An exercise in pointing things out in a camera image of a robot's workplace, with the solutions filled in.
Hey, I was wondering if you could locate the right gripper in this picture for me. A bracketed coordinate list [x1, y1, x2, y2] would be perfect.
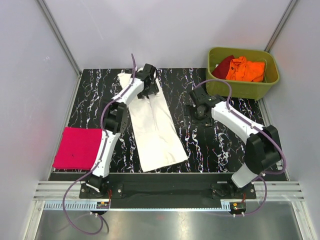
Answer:
[183, 105, 214, 129]

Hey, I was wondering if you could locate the white printed t-shirt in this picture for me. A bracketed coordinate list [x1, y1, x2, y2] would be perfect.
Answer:
[128, 79, 188, 172]

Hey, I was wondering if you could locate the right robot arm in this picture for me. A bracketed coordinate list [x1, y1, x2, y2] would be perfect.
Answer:
[186, 87, 283, 199]

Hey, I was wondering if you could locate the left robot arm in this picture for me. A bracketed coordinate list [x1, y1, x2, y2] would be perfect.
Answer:
[85, 63, 159, 198]

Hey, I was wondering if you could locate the dark red t-shirt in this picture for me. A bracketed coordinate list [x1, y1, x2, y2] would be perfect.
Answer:
[211, 55, 235, 80]

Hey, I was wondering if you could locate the orange t-shirt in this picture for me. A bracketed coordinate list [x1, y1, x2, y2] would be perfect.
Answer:
[225, 56, 266, 83]

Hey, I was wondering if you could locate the olive green plastic bin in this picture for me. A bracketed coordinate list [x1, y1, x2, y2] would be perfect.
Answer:
[205, 47, 280, 101]

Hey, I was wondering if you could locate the folded pink t-shirt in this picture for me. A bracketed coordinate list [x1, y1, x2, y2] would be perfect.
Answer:
[52, 127, 102, 171]

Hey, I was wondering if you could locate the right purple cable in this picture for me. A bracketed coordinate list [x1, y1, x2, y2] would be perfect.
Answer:
[193, 79, 286, 216]

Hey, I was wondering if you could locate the purple cable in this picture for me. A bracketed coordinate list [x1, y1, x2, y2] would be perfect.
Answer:
[193, 79, 286, 216]
[61, 52, 138, 236]

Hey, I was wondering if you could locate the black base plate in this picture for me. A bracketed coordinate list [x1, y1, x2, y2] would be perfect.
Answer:
[79, 173, 257, 211]

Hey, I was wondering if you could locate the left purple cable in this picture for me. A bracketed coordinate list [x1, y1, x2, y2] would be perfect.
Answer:
[61, 52, 138, 236]

